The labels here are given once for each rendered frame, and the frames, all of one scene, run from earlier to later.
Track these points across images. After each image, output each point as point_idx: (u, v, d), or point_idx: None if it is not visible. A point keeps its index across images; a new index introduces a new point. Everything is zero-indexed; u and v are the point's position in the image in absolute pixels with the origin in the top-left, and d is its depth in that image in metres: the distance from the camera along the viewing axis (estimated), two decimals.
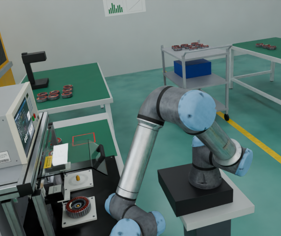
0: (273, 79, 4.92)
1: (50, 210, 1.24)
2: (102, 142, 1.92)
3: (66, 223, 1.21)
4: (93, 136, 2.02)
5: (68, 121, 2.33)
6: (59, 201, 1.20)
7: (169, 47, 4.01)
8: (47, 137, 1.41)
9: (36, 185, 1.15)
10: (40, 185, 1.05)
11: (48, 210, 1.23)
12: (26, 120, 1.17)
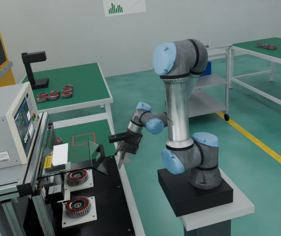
0: (273, 79, 4.92)
1: (50, 210, 1.24)
2: (102, 142, 1.92)
3: (66, 223, 1.21)
4: (93, 136, 2.02)
5: (68, 121, 2.33)
6: (59, 201, 1.20)
7: None
8: (47, 137, 1.41)
9: (36, 185, 1.15)
10: (40, 185, 1.05)
11: (48, 210, 1.23)
12: (26, 120, 1.17)
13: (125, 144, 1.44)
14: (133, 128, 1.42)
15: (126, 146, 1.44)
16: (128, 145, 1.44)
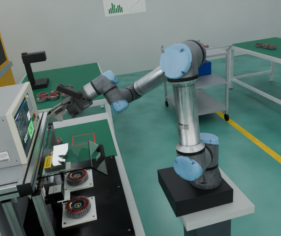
0: (273, 79, 4.92)
1: (50, 210, 1.24)
2: (102, 142, 1.92)
3: (66, 223, 1.21)
4: (93, 136, 2.02)
5: (68, 121, 2.33)
6: (59, 201, 1.20)
7: None
8: (47, 137, 1.41)
9: (36, 185, 1.15)
10: (40, 185, 1.05)
11: (48, 210, 1.23)
12: (26, 120, 1.17)
13: (69, 101, 1.26)
14: (89, 89, 1.26)
15: (69, 103, 1.26)
16: (73, 104, 1.26)
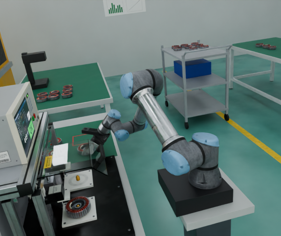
0: (273, 79, 4.92)
1: (50, 210, 1.24)
2: None
3: (66, 223, 1.21)
4: None
5: (68, 121, 2.33)
6: (59, 201, 1.20)
7: (169, 47, 4.01)
8: (47, 137, 1.41)
9: (36, 185, 1.15)
10: (40, 185, 1.05)
11: (48, 210, 1.23)
12: (26, 120, 1.17)
13: (92, 138, 1.74)
14: (101, 128, 1.69)
15: (92, 140, 1.74)
16: (95, 140, 1.73)
